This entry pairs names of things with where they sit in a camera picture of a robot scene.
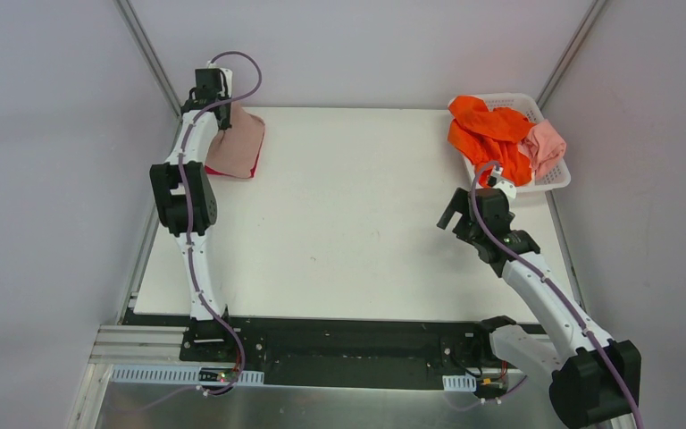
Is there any orange t-shirt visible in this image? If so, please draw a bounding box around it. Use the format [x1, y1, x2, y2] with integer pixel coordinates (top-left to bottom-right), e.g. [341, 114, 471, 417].
[448, 96, 534, 186]

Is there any beige pink printed t-shirt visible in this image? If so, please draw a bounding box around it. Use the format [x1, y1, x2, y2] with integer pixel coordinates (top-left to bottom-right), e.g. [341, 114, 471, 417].
[205, 103, 266, 180]

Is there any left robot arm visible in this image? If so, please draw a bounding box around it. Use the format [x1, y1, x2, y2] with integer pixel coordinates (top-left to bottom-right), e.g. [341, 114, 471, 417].
[149, 65, 237, 362]

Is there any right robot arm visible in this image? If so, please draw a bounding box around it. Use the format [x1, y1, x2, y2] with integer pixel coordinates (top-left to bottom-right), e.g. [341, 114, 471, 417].
[437, 188, 644, 428]

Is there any white plastic laundry basket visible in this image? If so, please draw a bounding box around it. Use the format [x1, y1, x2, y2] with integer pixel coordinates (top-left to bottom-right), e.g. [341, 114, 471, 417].
[458, 93, 571, 193]

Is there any light pink t-shirt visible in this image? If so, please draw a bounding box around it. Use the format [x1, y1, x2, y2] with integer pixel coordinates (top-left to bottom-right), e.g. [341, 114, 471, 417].
[519, 120, 567, 179]

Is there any folded red t-shirt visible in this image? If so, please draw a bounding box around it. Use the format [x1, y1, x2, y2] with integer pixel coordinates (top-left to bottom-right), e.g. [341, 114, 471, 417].
[204, 124, 266, 180]

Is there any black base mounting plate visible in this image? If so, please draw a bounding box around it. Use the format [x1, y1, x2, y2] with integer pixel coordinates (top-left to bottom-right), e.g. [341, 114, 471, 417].
[190, 316, 503, 391]

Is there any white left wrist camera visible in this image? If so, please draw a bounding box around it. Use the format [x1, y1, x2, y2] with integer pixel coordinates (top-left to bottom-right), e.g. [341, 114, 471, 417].
[205, 63, 233, 97]

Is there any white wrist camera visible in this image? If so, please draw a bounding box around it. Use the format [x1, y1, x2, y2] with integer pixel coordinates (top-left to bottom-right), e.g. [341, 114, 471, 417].
[205, 63, 233, 97]
[488, 167, 517, 202]

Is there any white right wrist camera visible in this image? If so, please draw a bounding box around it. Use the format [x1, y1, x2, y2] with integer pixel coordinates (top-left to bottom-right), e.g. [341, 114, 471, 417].
[488, 167, 517, 202]

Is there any left corner aluminium post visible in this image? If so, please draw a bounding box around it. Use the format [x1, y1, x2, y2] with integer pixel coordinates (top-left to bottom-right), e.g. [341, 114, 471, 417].
[113, 0, 181, 118]

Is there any corner aluminium post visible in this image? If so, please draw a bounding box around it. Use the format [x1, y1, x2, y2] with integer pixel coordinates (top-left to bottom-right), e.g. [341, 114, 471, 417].
[113, 0, 181, 118]
[536, 0, 611, 109]

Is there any right corner aluminium post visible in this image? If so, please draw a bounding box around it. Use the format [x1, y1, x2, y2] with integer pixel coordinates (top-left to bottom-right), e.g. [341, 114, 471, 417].
[536, 0, 611, 109]

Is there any aluminium frame rail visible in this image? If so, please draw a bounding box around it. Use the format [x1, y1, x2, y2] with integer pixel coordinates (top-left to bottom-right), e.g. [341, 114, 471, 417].
[64, 324, 641, 429]

